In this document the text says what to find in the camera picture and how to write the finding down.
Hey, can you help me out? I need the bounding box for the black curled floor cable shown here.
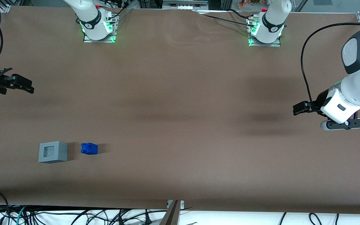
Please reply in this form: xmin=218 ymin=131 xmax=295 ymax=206
xmin=308 ymin=212 xmax=323 ymax=225

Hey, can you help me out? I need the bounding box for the brown table cover sheet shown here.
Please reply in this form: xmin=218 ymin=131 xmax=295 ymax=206
xmin=0 ymin=6 xmax=360 ymax=215

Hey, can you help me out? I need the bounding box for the dark frame beam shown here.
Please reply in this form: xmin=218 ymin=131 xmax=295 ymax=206
xmin=159 ymin=200 xmax=181 ymax=225

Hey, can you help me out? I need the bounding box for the white power strip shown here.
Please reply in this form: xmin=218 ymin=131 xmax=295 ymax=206
xmin=162 ymin=1 xmax=209 ymax=10

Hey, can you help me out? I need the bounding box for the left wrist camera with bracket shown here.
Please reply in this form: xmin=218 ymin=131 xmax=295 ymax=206
xmin=320 ymin=118 xmax=360 ymax=131

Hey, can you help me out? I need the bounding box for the gray square base block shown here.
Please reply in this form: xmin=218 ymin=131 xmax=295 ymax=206
xmin=38 ymin=141 xmax=68 ymax=164

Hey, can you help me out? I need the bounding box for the blue plastic part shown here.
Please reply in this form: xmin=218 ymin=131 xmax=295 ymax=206
xmin=81 ymin=143 xmax=98 ymax=155

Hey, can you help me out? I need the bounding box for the aluminium table edge bracket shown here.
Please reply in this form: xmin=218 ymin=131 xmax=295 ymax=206
xmin=167 ymin=200 xmax=185 ymax=209

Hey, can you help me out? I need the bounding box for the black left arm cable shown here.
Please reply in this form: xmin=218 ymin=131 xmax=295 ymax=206
xmin=301 ymin=22 xmax=360 ymax=108

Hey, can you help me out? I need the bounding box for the teal floor cable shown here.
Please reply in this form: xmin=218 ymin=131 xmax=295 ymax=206
xmin=15 ymin=205 xmax=28 ymax=225

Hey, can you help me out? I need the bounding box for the black cable across table cover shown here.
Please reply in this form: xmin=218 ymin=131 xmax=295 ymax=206
xmin=197 ymin=9 xmax=255 ymax=25

